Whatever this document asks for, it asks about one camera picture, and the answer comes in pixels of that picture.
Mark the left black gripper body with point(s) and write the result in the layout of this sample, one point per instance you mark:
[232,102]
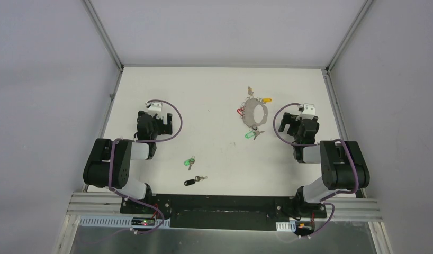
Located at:
[163,124]

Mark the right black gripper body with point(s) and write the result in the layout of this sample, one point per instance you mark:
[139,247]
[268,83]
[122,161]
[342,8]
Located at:
[297,138]

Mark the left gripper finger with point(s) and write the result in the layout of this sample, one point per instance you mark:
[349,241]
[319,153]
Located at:
[168,124]
[142,115]

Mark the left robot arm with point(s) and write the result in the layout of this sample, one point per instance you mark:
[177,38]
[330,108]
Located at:
[108,164]

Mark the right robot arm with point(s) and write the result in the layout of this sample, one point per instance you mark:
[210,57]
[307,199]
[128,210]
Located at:
[343,167]

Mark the green tagged key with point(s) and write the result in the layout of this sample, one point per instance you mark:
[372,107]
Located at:
[189,162]

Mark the black tagged key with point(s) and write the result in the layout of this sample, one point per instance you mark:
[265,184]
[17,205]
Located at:
[195,180]

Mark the left controller board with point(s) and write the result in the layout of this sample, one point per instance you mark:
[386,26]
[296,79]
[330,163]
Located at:
[143,221]

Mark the controller board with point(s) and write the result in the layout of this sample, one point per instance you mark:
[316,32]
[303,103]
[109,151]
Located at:
[143,221]
[304,228]

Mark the right controller board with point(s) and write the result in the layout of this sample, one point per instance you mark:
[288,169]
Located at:
[304,228]

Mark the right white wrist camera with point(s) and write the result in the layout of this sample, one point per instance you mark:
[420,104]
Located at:
[307,111]

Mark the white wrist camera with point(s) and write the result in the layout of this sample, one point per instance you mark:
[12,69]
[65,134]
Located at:
[154,107]
[307,111]

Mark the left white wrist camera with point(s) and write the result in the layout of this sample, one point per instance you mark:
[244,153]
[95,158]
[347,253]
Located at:
[154,107]

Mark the aluminium frame rail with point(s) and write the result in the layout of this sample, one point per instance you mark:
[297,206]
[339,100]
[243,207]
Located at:
[346,208]

